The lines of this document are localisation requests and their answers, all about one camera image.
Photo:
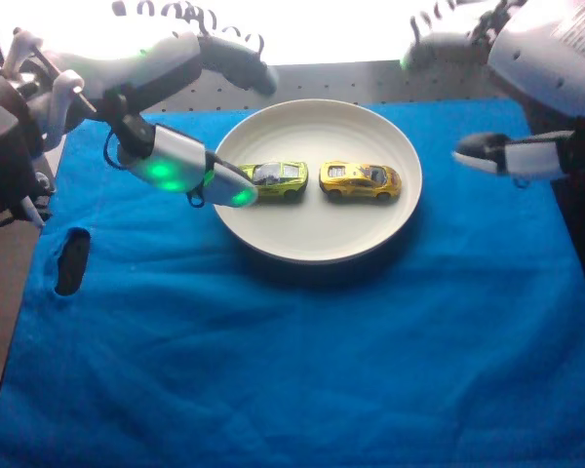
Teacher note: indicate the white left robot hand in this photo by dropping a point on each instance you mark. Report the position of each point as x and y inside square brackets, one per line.
[127, 63]

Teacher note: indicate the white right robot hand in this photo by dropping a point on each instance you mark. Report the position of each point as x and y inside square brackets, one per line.
[546, 53]

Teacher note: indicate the green toy car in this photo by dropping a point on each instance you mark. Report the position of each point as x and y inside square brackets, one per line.
[280, 181]

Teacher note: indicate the yellow toy car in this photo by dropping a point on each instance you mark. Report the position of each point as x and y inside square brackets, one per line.
[358, 181]

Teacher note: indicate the white round plate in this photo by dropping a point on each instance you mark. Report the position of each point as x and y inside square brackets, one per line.
[322, 229]

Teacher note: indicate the blue cloth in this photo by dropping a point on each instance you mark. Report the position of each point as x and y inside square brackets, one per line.
[292, 365]

